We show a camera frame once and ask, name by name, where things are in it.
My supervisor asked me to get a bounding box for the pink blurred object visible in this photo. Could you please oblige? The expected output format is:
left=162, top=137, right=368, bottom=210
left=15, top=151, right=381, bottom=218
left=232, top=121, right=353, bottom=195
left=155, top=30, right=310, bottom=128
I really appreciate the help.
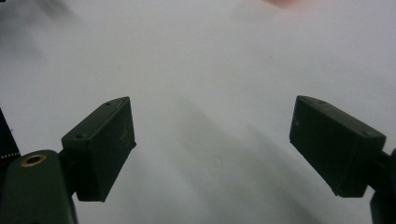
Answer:
left=261, top=0, right=316, bottom=8

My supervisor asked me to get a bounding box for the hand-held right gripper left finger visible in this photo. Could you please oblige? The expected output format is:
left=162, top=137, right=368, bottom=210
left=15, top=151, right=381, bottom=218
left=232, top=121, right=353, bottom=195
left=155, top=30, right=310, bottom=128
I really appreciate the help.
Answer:
left=61, top=96, right=137, bottom=203

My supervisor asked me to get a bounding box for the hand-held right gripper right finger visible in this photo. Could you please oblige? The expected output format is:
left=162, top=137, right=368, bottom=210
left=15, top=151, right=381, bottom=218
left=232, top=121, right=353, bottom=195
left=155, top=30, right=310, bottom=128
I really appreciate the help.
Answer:
left=289, top=95, right=387, bottom=199

